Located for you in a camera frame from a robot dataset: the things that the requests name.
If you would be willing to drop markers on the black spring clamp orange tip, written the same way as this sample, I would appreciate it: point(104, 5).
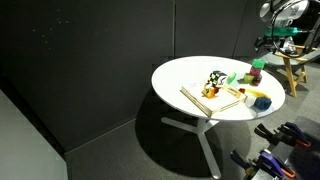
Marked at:
point(270, 163)
point(286, 135)

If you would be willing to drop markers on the teal camera mount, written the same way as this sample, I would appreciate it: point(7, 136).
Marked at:
point(281, 31)

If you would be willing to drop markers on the small red tomato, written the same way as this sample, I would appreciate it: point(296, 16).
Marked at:
point(241, 90)

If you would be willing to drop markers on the wooden stool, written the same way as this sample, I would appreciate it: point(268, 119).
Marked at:
point(291, 75)

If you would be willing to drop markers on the blue block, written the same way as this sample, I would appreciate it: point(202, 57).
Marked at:
point(262, 103)

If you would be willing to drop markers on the dark perforated mounting plate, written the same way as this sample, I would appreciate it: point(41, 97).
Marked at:
point(306, 160)

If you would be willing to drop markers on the crumpled clear plastic bag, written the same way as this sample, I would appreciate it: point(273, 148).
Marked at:
point(290, 50)

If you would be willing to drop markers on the pale grey panel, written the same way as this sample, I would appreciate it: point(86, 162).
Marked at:
point(26, 146)

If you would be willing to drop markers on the translucent green cup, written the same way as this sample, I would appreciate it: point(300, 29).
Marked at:
point(231, 78)

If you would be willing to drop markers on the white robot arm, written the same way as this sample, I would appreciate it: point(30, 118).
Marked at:
point(293, 10)

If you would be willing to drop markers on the black white checkered cube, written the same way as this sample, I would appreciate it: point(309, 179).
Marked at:
point(217, 78)

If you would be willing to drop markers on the orange yellow toy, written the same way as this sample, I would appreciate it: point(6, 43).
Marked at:
point(209, 92)

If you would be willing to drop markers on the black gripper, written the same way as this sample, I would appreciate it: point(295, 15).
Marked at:
point(274, 41)

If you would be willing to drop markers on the white table base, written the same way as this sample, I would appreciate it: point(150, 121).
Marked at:
point(203, 140)

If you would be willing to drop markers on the lime green block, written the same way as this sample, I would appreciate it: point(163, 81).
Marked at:
point(248, 78)

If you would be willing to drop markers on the wooden tray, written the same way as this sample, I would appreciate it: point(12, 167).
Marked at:
point(220, 101)

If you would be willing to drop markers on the magenta block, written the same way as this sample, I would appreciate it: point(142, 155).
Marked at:
point(254, 72)

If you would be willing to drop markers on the yellow banana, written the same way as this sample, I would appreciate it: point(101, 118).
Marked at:
point(258, 93)

